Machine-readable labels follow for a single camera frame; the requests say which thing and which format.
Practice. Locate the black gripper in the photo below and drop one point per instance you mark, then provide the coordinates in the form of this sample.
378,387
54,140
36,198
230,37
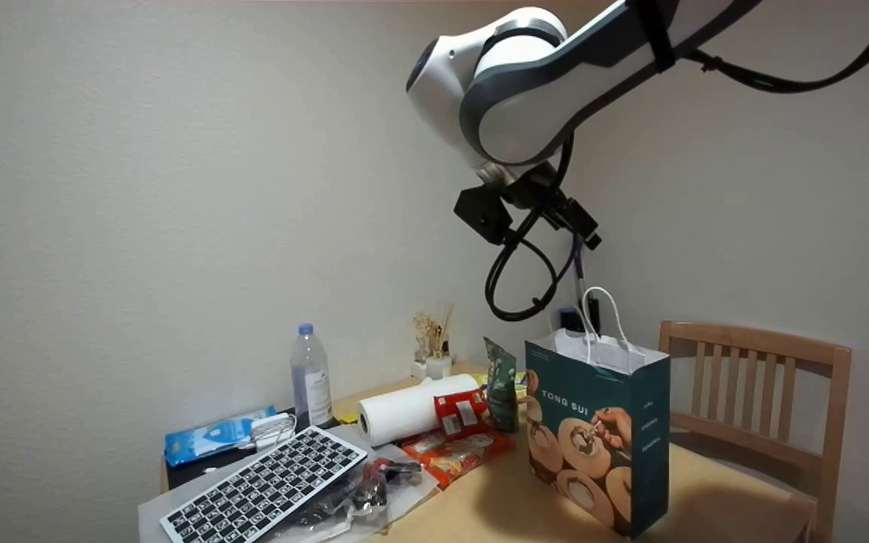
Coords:
555,207

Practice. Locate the green paper gift bag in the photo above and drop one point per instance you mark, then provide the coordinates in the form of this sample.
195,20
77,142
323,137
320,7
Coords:
604,443

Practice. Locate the clear plastic bag with items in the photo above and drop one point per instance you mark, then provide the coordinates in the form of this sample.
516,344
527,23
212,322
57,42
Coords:
378,486

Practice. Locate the reed diffuser with sticks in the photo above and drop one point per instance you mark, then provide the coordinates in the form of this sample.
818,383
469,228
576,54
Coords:
432,349

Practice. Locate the green snack packet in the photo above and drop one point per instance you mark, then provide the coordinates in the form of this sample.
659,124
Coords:
503,387

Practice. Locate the red snack packet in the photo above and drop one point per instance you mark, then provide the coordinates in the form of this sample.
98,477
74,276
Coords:
463,414

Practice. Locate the white paper towel roll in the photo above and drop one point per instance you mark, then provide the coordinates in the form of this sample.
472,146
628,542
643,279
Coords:
405,413

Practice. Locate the orange snack packet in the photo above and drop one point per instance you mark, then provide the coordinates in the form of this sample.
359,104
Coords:
454,456

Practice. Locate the clear plastic water bottle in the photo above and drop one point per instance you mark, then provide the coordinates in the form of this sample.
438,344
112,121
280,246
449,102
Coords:
311,383

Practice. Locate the wooden chair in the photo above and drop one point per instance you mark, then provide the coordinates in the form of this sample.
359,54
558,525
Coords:
754,443

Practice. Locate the black and white keyboard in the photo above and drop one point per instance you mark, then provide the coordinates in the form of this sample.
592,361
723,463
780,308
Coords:
262,485

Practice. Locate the blue tissue box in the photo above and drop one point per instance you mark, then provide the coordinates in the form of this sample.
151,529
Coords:
216,437

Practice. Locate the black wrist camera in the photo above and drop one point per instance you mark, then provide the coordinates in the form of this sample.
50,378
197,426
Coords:
479,214

